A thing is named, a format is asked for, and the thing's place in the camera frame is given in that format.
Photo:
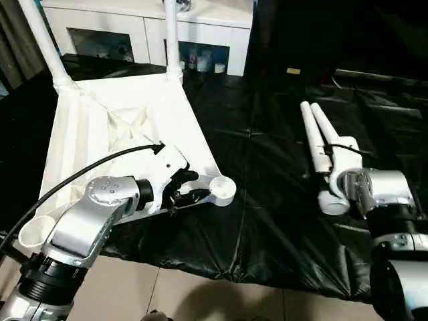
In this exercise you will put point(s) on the white plastic table leg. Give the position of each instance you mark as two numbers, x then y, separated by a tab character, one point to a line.
326	120
172	33
314	140
43	40

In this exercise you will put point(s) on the white plastic table top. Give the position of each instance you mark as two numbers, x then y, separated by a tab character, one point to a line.
100	127

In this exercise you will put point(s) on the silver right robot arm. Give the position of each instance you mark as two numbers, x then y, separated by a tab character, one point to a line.
384	190

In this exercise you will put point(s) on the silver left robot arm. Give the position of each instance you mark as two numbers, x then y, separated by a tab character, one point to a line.
83	217

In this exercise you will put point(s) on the black work mat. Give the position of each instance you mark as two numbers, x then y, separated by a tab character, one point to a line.
267	200

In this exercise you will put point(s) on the small tan label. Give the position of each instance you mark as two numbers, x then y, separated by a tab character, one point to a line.
293	71

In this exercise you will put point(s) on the dark low shelf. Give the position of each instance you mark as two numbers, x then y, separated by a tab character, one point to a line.
384	78

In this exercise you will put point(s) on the small brown rounded object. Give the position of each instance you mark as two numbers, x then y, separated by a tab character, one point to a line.
157	316

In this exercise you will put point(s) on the white glass-door cabinet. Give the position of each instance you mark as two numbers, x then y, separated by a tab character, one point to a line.
117	26

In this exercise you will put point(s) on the grey curtain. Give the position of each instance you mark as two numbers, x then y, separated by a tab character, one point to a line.
20	43

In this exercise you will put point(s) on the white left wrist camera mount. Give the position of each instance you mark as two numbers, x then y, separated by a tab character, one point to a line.
170	164

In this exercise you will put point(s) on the dark metal stand frame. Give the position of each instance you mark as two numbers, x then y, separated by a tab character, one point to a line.
15	250

